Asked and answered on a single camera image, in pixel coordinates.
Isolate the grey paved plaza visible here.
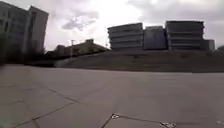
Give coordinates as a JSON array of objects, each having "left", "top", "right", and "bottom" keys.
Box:
[{"left": 0, "top": 64, "right": 224, "bottom": 128}]

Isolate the dark hedge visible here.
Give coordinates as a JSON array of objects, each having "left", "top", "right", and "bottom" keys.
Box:
[{"left": 24, "top": 59, "right": 58, "bottom": 68}]

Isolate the low building with chimney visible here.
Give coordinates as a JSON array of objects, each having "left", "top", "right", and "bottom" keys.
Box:
[{"left": 44, "top": 38, "right": 111, "bottom": 61}]

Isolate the wide layered grey building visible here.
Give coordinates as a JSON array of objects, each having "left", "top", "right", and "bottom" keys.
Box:
[{"left": 107, "top": 20, "right": 216, "bottom": 52}]

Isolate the tall grey building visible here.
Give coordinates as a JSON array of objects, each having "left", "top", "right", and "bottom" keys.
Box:
[{"left": 0, "top": 0, "right": 50, "bottom": 64}]

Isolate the grassy embankment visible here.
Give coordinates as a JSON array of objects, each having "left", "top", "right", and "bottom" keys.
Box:
[{"left": 54, "top": 49, "right": 224, "bottom": 74}]

